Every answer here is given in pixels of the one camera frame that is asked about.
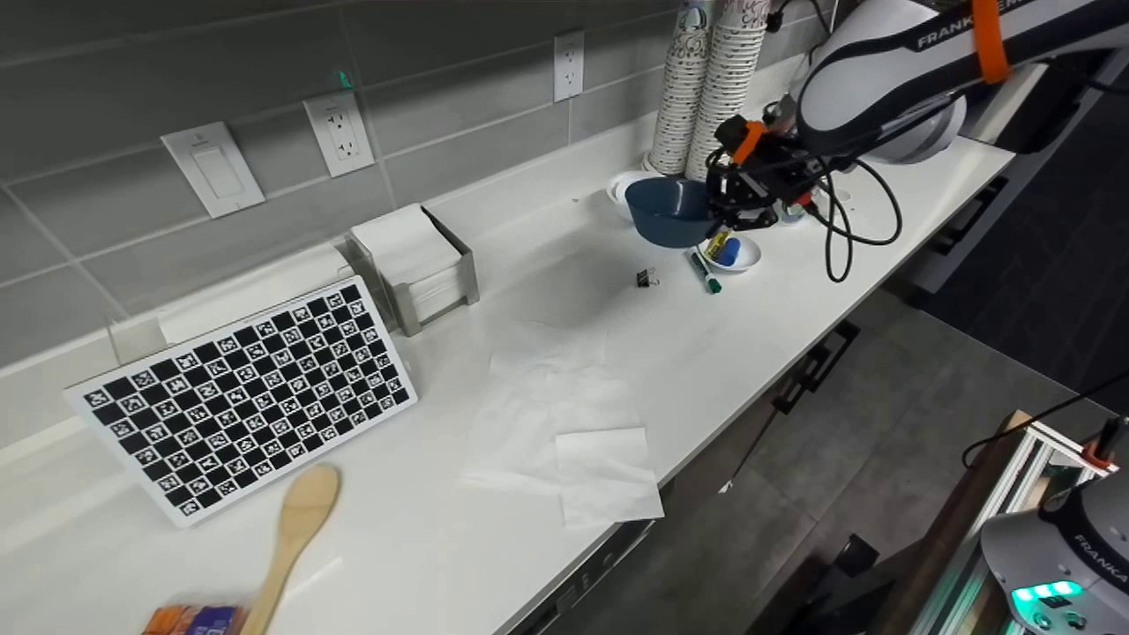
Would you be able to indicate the green marker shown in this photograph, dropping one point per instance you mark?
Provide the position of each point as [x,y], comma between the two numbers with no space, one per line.
[704,274]

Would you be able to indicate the white single wall outlet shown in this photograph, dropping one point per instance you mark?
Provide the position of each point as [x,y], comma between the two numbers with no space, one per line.
[570,65]

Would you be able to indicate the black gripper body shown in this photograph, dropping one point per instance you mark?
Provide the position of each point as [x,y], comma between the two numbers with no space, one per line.
[767,179]

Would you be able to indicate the wooden spoon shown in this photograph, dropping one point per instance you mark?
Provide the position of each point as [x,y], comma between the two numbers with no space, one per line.
[300,519]

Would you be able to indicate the orange blue packet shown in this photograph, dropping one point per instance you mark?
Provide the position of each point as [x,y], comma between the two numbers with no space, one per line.
[196,618]

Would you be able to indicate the wooden frame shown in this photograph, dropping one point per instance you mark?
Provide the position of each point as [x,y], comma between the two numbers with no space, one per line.
[987,496]

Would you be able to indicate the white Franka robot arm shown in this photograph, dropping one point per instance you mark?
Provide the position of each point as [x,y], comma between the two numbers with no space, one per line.
[894,83]

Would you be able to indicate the white double wall outlet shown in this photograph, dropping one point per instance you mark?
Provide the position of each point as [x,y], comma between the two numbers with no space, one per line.
[340,132]

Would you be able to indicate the small plate with blue item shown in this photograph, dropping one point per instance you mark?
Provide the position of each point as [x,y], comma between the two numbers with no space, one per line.
[735,256]

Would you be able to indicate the dark blue bowl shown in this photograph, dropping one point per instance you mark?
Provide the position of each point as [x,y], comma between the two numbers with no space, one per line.
[667,213]

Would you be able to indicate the white paper napkin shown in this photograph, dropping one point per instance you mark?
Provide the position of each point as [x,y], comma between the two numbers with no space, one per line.
[606,477]

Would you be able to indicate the small black cap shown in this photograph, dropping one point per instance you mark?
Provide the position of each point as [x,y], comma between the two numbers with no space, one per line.
[642,282]

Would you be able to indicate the black white checkerboard board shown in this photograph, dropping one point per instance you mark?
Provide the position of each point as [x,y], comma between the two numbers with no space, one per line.
[243,396]

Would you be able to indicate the grey device with green light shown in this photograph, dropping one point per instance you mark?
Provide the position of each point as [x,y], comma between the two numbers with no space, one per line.
[1059,565]

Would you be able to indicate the white napkin holder box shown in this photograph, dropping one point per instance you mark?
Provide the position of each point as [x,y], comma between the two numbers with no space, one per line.
[411,270]

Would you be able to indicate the white light switch plate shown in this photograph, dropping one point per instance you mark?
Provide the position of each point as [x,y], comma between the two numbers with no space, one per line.
[212,166]

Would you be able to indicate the tall paper cup stack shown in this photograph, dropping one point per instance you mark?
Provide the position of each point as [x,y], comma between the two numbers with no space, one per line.
[724,71]
[677,92]

